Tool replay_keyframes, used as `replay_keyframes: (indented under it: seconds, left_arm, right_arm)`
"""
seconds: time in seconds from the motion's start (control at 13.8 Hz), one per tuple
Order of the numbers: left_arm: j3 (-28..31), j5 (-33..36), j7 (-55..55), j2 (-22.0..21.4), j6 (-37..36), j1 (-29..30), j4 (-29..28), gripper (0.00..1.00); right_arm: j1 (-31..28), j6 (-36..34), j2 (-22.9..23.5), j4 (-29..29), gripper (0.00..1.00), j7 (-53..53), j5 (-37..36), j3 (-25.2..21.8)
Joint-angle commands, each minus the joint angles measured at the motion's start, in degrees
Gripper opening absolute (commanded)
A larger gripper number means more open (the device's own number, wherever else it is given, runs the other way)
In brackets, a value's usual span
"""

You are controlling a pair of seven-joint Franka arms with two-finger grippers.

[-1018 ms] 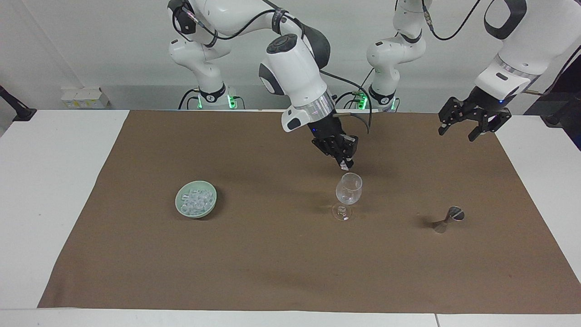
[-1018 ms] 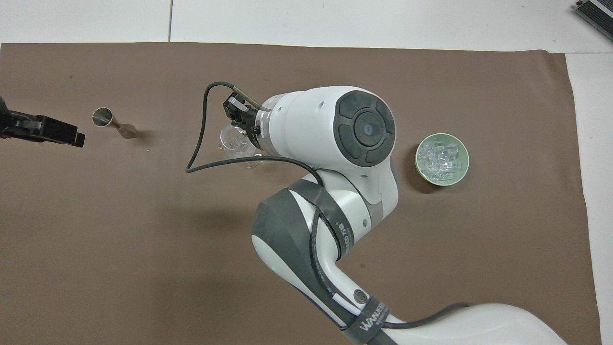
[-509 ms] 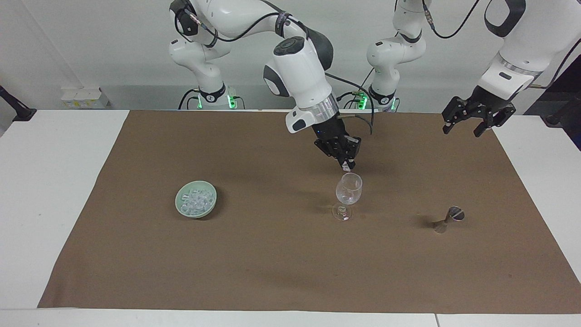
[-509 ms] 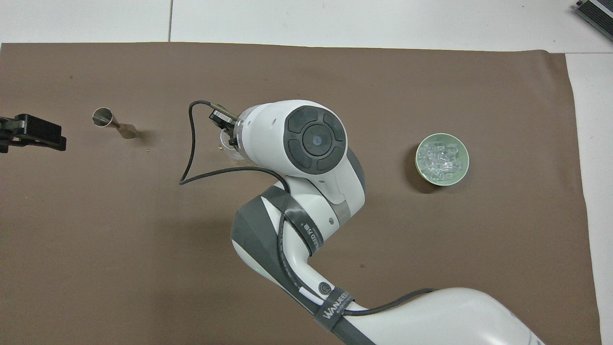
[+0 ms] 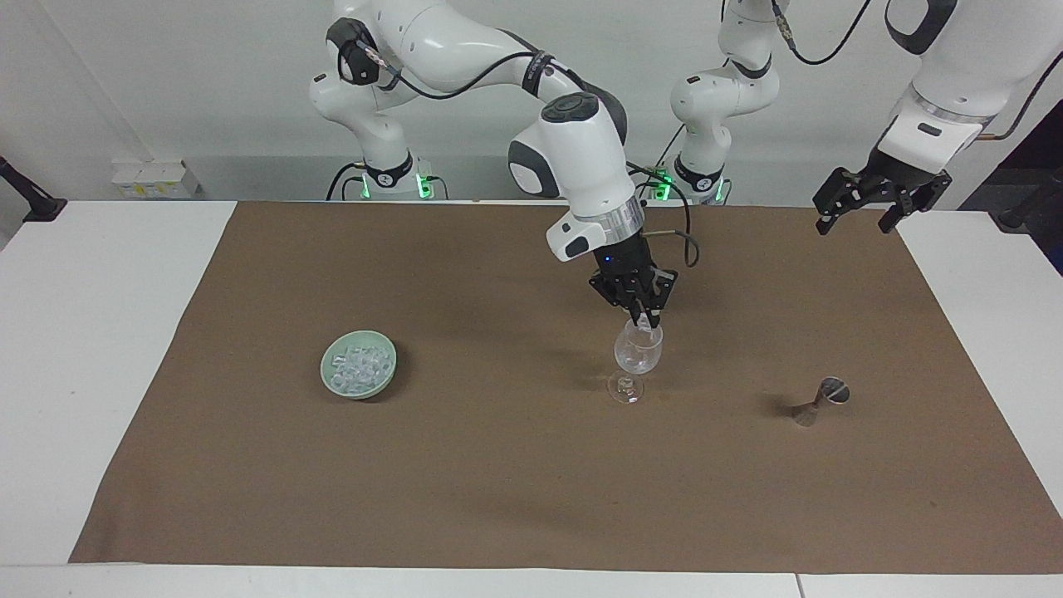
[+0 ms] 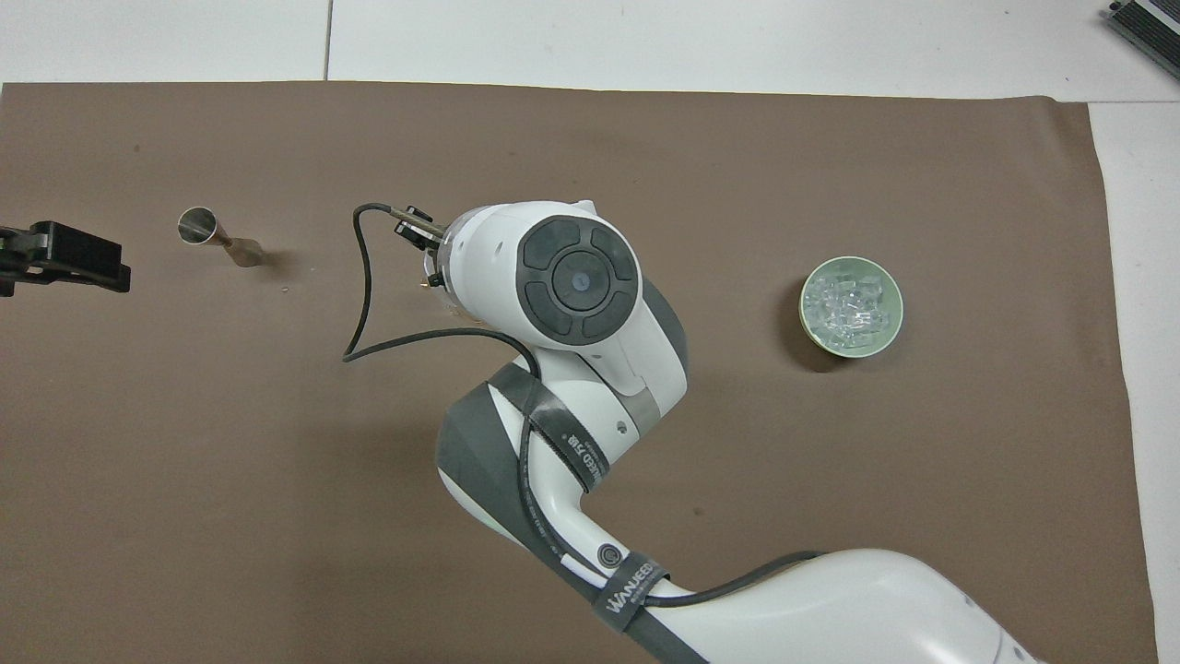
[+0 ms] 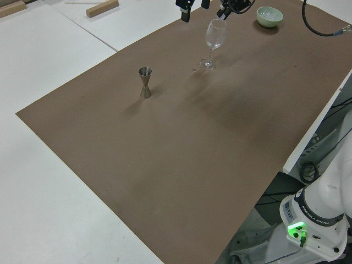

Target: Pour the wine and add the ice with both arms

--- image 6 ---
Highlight steel double jigger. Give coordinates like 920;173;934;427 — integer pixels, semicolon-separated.
177;207;267;269

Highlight green bowl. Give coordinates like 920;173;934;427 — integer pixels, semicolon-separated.
797;255;905;360

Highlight black stand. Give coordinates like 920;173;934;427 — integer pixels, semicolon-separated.
1101;0;1180;57

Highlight clear ice cubes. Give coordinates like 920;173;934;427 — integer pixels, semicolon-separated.
803;271;891;348

